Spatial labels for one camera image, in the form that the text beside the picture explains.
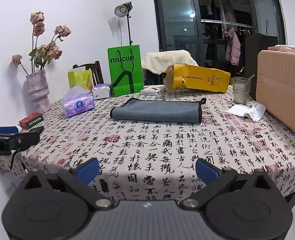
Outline purple grey microfibre towel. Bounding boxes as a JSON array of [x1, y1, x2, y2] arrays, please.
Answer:
[[110, 98, 207, 124]]

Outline red cigarette box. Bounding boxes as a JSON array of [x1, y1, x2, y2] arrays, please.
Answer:
[[19, 113, 44, 129]]

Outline calligraphy print tablecloth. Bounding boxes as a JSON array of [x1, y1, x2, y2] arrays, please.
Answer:
[[0, 89, 295, 202]]

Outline pink textured vase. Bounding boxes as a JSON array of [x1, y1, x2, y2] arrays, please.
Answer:
[[26, 70, 51, 113]]

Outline purple tissue pack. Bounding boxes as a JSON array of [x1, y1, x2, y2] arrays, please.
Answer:
[[62, 86, 95, 118]]

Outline crumpled white tissue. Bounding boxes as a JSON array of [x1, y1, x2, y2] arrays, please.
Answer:
[[226, 102, 266, 122]]

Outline dried pink roses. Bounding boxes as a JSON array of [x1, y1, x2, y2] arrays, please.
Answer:
[[11, 10, 72, 76]]

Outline yellow green carton box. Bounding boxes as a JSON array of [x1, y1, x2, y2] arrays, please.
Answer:
[[67, 67, 94, 90]]

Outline dark wooden chair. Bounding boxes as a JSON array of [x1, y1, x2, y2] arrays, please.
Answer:
[[73, 61, 104, 86]]

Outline clear drinking glass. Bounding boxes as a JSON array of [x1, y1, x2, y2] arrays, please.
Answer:
[[233, 74, 255, 105]]

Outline white product box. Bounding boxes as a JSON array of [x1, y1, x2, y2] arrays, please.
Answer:
[[140, 85, 166, 96]]

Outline yellow paper bag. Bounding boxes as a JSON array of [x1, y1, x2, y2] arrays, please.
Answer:
[[163, 64, 230, 93]]

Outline green mucun paper bag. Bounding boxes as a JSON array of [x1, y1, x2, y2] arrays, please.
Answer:
[[107, 45, 144, 96]]

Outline cream blanket on chair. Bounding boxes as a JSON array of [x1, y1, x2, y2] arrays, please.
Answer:
[[141, 50, 198, 75]]

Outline pink hard suitcase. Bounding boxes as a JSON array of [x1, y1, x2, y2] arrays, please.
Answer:
[[256, 45, 295, 132]]

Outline pink hanging jacket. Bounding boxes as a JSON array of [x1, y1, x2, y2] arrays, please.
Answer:
[[225, 28, 241, 66]]

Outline black paper bag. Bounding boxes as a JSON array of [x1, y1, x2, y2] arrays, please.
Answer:
[[244, 32, 279, 99]]

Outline dark framed glass door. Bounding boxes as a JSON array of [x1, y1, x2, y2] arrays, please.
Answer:
[[154, 0, 286, 76]]

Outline studio lamp on stand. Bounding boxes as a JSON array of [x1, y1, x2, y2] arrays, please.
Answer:
[[114, 0, 134, 47]]

